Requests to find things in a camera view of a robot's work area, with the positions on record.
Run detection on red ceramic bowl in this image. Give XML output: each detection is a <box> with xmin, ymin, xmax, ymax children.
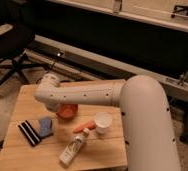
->
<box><xmin>57</xmin><ymin>104</ymin><xmax>78</xmax><ymax>119</ymax></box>

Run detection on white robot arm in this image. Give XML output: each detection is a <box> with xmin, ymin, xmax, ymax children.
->
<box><xmin>35</xmin><ymin>74</ymin><xmax>181</xmax><ymax>171</ymax></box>

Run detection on white paper cup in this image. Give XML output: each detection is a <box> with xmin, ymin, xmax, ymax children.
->
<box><xmin>94</xmin><ymin>112</ymin><xmax>112</xmax><ymax>134</ymax></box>

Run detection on orange carrot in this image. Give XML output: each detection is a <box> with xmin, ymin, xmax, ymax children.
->
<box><xmin>73</xmin><ymin>121</ymin><xmax>96</xmax><ymax>133</ymax></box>

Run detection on wooden table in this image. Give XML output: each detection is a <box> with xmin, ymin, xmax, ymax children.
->
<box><xmin>0</xmin><ymin>85</ymin><xmax>127</xmax><ymax>171</ymax></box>

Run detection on white plastic bottle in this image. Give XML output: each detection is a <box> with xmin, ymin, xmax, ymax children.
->
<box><xmin>59</xmin><ymin>128</ymin><xmax>90</xmax><ymax>166</ymax></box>

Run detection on black white striped eraser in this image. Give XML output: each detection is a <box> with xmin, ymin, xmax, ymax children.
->
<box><xmin>18</xmin><ymin>120</ymin><xmax>41</xmax><ymax>147</ymax></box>

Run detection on black office chair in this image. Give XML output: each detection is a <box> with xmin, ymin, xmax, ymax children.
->
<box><xmin>0</xmin><ymin>23</ymin><xmax>49</xmax><ymax>86</ymax></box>

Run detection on grey metal floor rail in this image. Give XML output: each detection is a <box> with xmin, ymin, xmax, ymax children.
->
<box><xmin>27</xmin><ymin>35</ymin><xmax>188</xmax><ymax>102</ymax></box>

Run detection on black cable on floor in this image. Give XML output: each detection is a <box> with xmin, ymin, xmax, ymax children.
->
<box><xmin>36</xmin><ymin>52</ymin><xmax>63</xmax><ymax>85</ymax></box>

